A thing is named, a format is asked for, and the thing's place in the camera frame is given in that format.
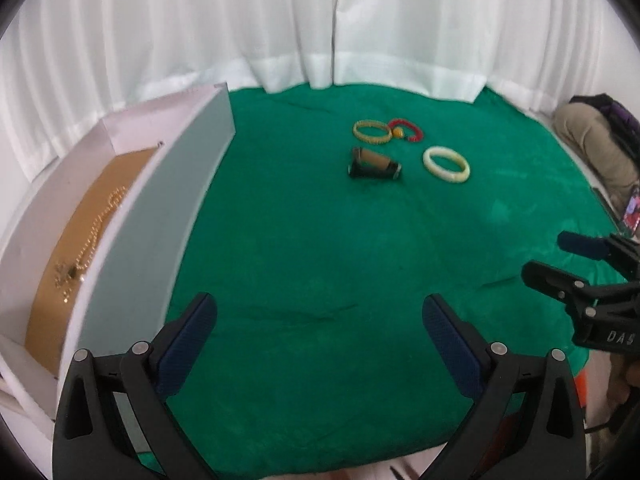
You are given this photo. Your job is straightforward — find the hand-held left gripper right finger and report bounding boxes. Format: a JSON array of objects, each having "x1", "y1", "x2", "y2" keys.
[{"x1": 421, "y1": 294, "x2": 587, "y2": 480}]

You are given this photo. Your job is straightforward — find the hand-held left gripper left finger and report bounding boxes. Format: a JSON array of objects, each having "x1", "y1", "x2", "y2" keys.
[{"x1": 52, "y1": 292, "x2": 219, "y2": 480}]

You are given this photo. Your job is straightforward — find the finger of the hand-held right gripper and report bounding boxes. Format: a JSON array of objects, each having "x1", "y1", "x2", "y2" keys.
[
  {"x1": 521, "y1": 259, "x2": 603, "y2": 333},
  {"x1": 557, "y1": 231, "x2": 640, "y2": 281}
]

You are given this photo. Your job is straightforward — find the white cardboard box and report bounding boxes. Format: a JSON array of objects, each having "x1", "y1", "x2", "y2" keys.
[{"x1": 0, "y1": 82, "x2": 236, "y2": 422}]

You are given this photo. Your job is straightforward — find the gold bead necklace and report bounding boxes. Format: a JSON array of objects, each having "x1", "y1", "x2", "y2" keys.
[{"x1": 52, "y1": 184, "x2": 127, "y2": 307}]

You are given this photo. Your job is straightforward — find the smartphone with lit screen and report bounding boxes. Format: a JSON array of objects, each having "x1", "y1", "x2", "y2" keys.
[{"x1": 621, "y1": 184, "x2": 640, "y2": 235}]

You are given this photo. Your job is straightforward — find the purple black cloth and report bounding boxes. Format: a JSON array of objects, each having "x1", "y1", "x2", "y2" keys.
[{"x1": 571, "y1": 93, "x2": 640, "y2": 137}]

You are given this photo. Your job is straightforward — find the white jade bangle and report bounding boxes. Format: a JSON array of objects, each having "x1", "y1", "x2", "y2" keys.
[{"x1": 422, "y1": 146, "x2": 471, "y2": 184}]

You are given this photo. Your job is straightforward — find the green velvet cloth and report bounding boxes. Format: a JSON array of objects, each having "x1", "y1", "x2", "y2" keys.
[{"x1": 134, "y1": 82, "x2": 630, "y2": 477}]

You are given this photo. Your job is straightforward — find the black and brown cylinder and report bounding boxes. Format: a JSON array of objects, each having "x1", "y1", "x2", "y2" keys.
[{"x1": 347, "y1": 147, "x2": 403, "y2": 181}]

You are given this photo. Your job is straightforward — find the gold bangle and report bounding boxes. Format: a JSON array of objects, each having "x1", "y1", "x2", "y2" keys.
[{"x1": 353, "y1": 119, "x2": 394, "y2": 145}]

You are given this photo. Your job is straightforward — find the white curtain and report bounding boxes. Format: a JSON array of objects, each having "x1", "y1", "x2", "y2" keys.
[
  {"x1": 0, "y1": 0, "x2": 337, "y2": 187},
  {"x1": 330, "y1": 0, "x2": 640, "y2": 126}
]

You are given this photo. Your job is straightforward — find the red bead bracelet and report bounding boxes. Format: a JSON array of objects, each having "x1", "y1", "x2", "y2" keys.
[{"x1": 388, "y1": 118, "x2": 425, "y2": 143}]

